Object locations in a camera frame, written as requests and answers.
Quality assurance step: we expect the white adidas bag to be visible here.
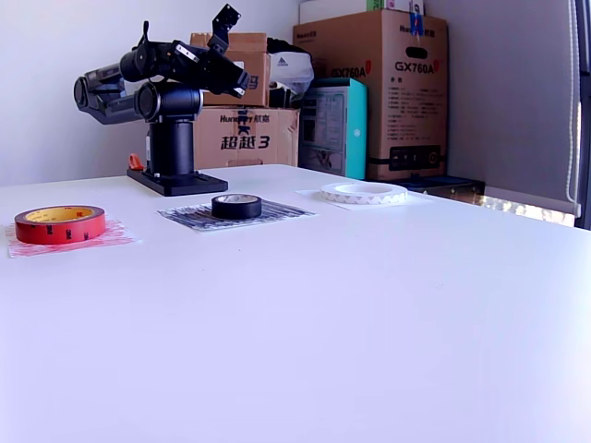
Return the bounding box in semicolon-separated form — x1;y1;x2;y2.
266;37;316;91

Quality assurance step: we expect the black box with trim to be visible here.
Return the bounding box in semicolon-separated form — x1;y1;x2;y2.
382;174;486;207

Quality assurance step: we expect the white bead blind cord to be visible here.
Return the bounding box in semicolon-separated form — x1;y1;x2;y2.
563;0;582;216

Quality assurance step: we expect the black scribbled paper sheet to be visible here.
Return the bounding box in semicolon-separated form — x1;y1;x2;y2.
155;200;319;234

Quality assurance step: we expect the teal product box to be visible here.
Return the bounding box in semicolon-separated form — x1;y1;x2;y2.
298;77;369;180

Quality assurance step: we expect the white printed carton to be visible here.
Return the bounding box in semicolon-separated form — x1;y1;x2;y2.
386;0;427;15

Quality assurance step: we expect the red scribbled paper sheet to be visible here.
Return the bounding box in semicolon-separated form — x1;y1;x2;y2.
3;219;142;259

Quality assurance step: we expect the white tape roll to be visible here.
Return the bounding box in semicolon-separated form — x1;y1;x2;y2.
319;182;408;208

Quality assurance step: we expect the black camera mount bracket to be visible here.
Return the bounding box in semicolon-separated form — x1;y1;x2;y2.
206;3;244;54

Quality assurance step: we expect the black tape roll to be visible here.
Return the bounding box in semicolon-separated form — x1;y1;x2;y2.
211;193;263;221

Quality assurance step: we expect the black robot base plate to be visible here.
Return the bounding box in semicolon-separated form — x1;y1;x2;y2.
127;168;230;198

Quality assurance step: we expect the Huntkey printed cardboard box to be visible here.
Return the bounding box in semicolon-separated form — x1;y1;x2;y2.
192;106;301;171

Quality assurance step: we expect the small labelled cardboard box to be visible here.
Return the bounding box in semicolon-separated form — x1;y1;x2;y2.
188;31;271;108

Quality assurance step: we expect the red tape roll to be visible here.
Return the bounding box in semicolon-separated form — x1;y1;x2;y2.
13;205;107;245

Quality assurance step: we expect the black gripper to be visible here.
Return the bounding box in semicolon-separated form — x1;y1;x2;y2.
171;41;253;99

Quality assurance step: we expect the plain white paper sheet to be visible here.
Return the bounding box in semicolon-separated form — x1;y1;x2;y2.
295;186;435;212

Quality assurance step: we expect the large GX760A cardboard box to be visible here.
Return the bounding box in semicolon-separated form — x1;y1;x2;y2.
293;9;449;182

